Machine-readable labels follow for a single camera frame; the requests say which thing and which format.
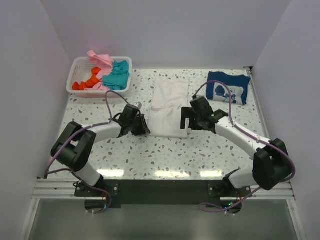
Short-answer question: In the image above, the teal t-shirt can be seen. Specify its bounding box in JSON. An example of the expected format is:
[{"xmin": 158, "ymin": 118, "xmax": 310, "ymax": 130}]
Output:
[{"xmin": 102, "ymin": 61, "xmax": 130, "ymax": 91}]

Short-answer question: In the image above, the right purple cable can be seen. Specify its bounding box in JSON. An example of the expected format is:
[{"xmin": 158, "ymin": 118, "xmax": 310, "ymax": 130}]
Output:
[{"xmin": 191, "ymin": 80, "xmax": 298, "ymax": 213}]

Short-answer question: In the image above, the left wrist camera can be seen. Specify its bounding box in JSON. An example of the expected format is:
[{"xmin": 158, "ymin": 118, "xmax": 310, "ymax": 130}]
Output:
[{"xmin": 135, "ymin": 102, "xmax": 143, "ymax": 110}]

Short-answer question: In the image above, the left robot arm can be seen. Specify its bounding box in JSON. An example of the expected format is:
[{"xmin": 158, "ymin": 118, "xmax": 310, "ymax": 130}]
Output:
[{"xmin": 50, "ymin": 104, "xmax": 150, "ymax": 196}]

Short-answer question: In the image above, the white t-shirt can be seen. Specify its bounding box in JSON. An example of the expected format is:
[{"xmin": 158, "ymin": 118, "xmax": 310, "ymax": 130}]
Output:
[{"xmin": 147, "ymin": 78, "xmax": 189, "ymax": 139}]

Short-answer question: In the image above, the folded blue printed t-shirt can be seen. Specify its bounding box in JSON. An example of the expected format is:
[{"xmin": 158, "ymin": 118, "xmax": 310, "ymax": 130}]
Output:
[{"xmin": 205, "ymin": 71, "xmax": 250, "ymax": 106}]

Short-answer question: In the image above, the orange t-shirt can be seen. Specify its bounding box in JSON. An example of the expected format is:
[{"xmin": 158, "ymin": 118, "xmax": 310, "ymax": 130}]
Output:
[{"xmin": 71, "ymin": 67, "xmax": 102, "ymax": 91}]

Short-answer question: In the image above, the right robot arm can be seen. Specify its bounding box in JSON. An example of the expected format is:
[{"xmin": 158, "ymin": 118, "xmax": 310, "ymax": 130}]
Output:
[{"xmin": 180, "ymin": 97, "xmax": 296, "ymax": 197}]

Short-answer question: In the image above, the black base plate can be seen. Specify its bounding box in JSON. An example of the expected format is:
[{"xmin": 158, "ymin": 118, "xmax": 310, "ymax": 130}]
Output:
[{"xmin": 73, "ymin": 179, "xmax": 251, "ymax": 210}]

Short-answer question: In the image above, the pink t-shirt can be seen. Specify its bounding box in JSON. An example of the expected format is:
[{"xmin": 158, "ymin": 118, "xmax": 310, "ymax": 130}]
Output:
[{"xmin": 87, "ymin": 50, "xmax": 114, "ymax": 91}]

